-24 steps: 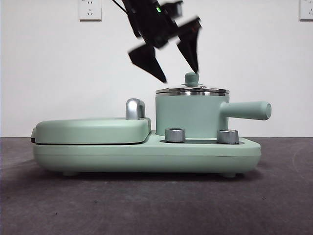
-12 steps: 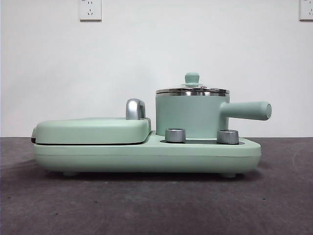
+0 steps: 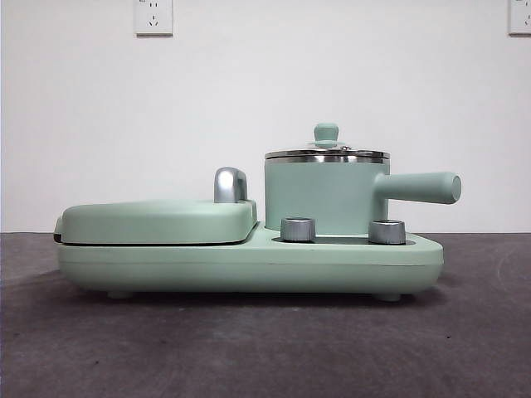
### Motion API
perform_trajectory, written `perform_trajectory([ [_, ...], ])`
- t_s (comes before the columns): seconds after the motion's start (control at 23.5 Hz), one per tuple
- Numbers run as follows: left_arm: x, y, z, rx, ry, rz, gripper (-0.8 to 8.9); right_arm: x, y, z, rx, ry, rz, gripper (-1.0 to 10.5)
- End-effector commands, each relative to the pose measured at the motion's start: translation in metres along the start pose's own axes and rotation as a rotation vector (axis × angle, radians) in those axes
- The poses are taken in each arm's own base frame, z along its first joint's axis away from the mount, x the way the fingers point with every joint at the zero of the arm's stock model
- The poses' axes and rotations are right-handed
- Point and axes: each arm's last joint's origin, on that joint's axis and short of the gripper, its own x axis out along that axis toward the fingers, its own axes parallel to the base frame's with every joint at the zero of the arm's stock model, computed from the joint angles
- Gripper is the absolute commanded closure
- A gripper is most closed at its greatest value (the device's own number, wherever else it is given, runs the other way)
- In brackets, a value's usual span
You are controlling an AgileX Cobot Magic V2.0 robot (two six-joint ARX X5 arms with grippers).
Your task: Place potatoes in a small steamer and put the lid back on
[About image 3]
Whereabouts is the glass lid with green knob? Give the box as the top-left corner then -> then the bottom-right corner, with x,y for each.
264,121 -> 390,162

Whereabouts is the silver control knob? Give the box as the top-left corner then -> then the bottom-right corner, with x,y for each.
279,216 -> 315,242
368,219 -> 407,245

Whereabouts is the mint green breakfast machine base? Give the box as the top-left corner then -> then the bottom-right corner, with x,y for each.
56,221 -> 444,301

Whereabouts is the mint green grill cover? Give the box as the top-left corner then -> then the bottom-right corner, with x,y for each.
53,197 -> 258,247

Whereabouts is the chrome grill cover handle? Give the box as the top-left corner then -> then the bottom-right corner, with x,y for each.
212,166 -> 250,204

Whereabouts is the mint green handled steamer pot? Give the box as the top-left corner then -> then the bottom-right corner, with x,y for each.
262,153 -> 463,232

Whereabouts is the white wall socket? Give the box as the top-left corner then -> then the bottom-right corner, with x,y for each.
133,0 -> 174,36
507,0 -> 531,36

